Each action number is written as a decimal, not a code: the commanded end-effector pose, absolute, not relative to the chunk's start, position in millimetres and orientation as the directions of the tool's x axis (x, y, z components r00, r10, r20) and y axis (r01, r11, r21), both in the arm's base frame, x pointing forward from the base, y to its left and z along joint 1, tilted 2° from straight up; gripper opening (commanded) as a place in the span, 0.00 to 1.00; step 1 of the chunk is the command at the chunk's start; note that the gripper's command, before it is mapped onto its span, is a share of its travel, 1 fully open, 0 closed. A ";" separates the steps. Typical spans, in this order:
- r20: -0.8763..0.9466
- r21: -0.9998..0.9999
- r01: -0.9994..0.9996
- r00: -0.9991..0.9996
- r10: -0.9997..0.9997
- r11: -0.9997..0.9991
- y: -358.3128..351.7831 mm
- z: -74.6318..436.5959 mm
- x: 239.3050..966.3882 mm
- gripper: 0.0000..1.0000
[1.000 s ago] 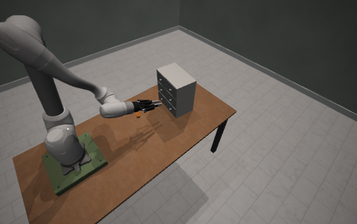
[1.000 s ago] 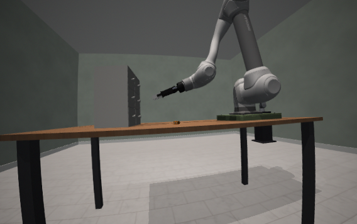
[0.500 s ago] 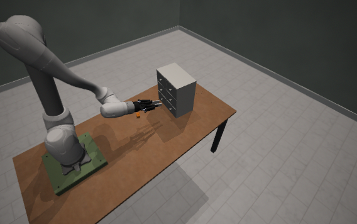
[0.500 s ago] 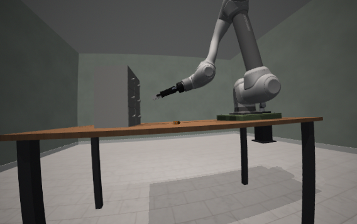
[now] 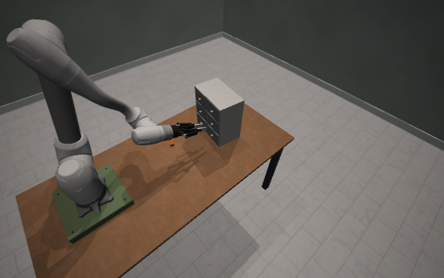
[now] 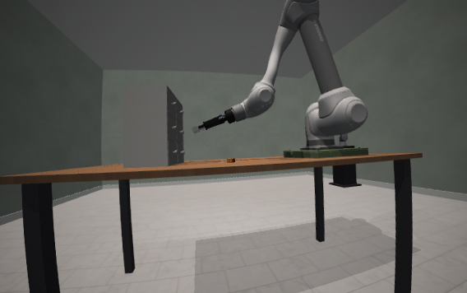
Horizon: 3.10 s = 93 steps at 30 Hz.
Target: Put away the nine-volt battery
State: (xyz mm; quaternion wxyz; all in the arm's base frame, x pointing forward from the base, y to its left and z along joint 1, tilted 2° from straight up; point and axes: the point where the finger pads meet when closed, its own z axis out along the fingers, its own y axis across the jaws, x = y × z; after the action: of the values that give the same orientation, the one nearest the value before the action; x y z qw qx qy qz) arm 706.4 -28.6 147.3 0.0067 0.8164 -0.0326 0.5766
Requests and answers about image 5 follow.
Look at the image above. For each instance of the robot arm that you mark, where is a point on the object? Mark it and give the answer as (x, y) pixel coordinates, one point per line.
(41, 46)

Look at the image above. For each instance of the dark grey drawer front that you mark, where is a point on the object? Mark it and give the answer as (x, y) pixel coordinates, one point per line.
(213, 111)
(201, 120)
(201, 111)
(213, 123)
(213, 135)
(200, 98)

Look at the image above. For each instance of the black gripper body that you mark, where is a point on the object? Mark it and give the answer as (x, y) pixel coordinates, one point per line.
(177, 131)

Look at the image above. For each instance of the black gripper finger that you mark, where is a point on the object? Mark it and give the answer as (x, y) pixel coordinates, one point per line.
(189, 125)
(192, 132)

